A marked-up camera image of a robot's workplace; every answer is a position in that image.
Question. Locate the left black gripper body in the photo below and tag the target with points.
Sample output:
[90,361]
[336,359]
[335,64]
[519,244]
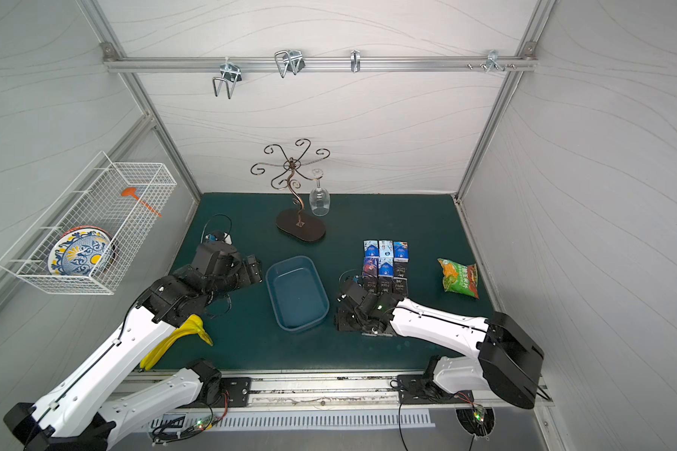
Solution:
[248,271]

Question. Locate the metal scroll cup stand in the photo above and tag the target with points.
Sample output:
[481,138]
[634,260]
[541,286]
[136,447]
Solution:
[295,222]

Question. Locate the metal hook centre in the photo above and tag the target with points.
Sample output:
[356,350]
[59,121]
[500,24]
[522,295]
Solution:
[289,61]

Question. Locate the white vent strip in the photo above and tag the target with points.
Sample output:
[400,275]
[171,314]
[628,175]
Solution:
[325,420]

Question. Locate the green snack bag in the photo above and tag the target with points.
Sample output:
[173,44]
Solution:
[460,279]

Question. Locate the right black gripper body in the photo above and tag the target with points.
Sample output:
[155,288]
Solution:
[347,310]

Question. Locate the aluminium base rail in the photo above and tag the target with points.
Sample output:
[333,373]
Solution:
[306,390]

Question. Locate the metal hook left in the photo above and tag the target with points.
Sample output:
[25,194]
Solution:
[229,75]

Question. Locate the dark blue tissue pack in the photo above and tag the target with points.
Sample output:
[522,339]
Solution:
[370,267]

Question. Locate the black Face tissue pack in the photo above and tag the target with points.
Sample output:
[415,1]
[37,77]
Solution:
[400,287]
[385,284]
[370,284]
[400,269]

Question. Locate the blue pocket tissue pack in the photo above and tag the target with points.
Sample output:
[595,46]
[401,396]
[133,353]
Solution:
[401,251]

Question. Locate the aluminium top rail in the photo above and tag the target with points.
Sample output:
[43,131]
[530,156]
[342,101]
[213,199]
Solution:
[314,64]

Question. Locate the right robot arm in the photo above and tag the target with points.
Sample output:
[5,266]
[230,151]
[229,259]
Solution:
[496,354]

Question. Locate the blue white tissue pack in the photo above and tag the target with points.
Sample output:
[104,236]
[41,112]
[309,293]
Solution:
[371,248]

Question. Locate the white wire basket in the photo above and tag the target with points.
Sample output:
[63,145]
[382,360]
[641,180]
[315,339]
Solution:
[93,199]

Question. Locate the orange plastic spoon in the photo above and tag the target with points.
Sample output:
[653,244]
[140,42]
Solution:
[132,192]

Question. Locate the metal hook right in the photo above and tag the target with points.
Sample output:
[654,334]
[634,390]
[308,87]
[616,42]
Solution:
[492,63]

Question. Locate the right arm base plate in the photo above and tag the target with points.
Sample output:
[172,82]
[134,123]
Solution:
[413,390]

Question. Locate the teal plastic storage box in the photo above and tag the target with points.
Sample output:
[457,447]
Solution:
[297,294]

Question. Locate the blue yellow patterned plate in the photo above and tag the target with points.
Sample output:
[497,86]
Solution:
[80,251]

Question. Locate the metal hook small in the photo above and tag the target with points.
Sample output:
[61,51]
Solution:
[355,61]

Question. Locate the light blue tissue pack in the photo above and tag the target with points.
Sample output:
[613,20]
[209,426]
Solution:
[386,249]

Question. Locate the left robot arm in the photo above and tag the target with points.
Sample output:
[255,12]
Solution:
[78,415]

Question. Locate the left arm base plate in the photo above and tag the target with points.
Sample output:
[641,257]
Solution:
[233,392]

